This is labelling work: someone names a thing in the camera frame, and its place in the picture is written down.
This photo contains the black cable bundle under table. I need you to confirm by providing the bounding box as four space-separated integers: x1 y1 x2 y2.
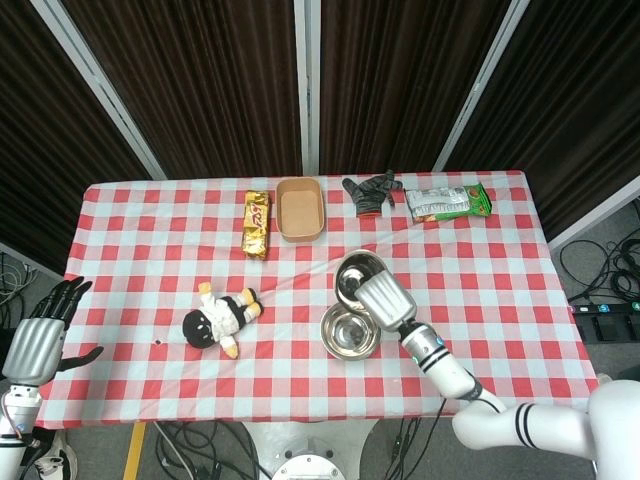
153 419 274 480

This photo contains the black work glove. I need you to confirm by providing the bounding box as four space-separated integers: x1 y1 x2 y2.
341 169 405 219

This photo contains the white partition frame rail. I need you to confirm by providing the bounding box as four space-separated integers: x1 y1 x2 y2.
546 174 640 252

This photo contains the white partition frame post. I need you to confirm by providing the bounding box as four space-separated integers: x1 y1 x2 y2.
431 0 532 173
28 0 167 180
292 0 322 177

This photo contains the gold snack bar wrapper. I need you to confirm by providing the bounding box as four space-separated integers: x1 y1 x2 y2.
242 190 274 262

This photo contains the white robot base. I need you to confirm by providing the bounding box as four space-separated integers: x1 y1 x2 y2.
243 417 382 480

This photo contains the red white checkered tablecloth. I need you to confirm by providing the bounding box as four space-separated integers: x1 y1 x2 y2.
49 169 619 430

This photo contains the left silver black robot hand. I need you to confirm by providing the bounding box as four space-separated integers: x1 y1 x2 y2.
1 275 105 387

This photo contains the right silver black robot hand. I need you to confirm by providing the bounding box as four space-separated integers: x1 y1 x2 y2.
344 269 419 333

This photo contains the green silver snack packet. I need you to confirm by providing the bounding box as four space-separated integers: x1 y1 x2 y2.
402 182 493 224

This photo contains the black foot pedal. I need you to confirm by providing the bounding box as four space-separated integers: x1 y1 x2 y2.
588 314 633 345

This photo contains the dark brown curtain panel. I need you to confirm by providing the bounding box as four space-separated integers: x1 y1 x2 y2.
318 0 512 175
443 0 640 242
0 0 152 274
62 0 303 180

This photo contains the grey cable bundle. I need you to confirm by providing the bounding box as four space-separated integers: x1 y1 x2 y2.
0 251 40 322

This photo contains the black headed plush doll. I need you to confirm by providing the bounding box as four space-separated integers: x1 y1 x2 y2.
181 281 265 360

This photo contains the black cable coil on floor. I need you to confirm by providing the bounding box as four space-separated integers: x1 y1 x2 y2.
558 233 640 303

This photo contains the black power strip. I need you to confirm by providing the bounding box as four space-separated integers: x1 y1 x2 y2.
569 301 640 316

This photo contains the brown paper food box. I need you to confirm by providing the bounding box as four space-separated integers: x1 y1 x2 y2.
275 177 325 245

